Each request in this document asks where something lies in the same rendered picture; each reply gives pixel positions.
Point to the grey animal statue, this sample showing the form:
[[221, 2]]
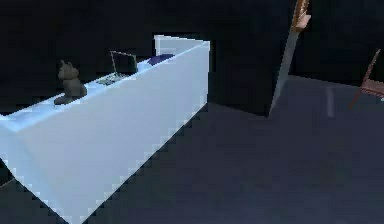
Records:
[[70, 85]]

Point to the dark blue flat book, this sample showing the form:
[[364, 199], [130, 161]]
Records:
[[160, 59]]

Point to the gold framed wall picture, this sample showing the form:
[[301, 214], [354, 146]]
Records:
[[301, 15]]

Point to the pale blue long cabinet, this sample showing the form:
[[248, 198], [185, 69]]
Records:
[[110, 133]]

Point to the reddish brown wooden chair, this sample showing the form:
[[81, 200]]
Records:
[[370, 85]]

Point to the open dark laptop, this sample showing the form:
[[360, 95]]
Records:
[[123, 65]]

